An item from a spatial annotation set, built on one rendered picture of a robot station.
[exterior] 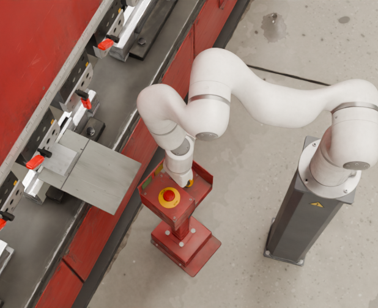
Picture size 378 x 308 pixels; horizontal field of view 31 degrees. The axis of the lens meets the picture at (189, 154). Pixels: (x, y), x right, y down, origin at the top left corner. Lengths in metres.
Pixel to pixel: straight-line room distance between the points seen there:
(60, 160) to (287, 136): 1.39
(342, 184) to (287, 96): 0.52
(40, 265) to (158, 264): 0.94
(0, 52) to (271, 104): 0.63
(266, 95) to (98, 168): 0.67
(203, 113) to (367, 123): 0.41
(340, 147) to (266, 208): 1.42
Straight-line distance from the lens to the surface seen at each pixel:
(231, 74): 1.60
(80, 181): 2.07
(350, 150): 1.68
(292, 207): 2.29
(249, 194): 3.08
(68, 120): 2.15
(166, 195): 2.23
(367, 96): 1.73
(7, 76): 1.59
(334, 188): 2.06
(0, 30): 1.49
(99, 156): 2.09
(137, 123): 2.37
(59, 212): 2.18
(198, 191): 2.34
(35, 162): 1.86
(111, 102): 2.29
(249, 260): 3.01
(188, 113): 1.56
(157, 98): 1.63
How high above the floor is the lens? 2.94
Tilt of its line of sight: 70 degrees down
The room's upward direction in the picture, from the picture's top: 2 degrees counter-clockwise
